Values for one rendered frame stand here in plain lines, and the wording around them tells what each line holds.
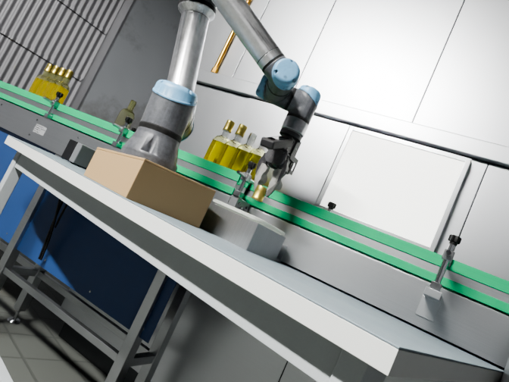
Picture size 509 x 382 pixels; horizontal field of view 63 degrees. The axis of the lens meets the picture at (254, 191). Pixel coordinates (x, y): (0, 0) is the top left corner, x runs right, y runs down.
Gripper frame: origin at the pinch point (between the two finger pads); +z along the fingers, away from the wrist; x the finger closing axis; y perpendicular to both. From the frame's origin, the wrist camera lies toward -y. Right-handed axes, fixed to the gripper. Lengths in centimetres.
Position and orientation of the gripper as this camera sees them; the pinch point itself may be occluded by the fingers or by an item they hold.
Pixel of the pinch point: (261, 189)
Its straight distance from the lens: 124.4
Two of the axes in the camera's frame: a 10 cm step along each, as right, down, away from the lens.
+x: -7.9, -3.1, 5.2
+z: -4.2, 9.0, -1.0
